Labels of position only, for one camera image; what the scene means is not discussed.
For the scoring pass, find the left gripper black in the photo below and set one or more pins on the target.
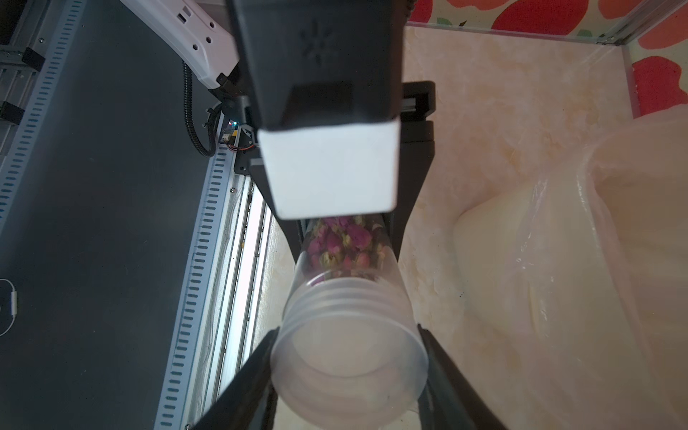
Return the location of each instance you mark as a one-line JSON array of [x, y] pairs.
[[417, 152]]

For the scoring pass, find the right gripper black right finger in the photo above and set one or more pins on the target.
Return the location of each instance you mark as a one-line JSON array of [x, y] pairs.
[[448, 400]]

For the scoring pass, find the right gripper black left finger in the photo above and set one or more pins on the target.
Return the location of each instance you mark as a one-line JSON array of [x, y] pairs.
[[250, 401]]

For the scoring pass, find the clear jar of rosebuds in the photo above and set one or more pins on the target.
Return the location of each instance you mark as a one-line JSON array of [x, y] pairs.
[[349, 354]]

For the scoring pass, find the cream trash bin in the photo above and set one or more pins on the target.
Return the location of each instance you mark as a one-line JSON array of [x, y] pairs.
[[587, 280]]

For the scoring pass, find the pink plastic bin liner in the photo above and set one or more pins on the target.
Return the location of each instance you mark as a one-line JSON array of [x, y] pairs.
[[653, 148]]

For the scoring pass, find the aluminium front rail frame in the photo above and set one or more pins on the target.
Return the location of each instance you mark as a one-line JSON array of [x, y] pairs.
[[214, 331]]

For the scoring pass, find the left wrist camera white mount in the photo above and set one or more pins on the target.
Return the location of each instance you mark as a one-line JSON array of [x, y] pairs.
[[326, 96]]

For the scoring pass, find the left aluminium corner post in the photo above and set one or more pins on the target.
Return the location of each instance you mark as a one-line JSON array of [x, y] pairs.
[[644, 17]]

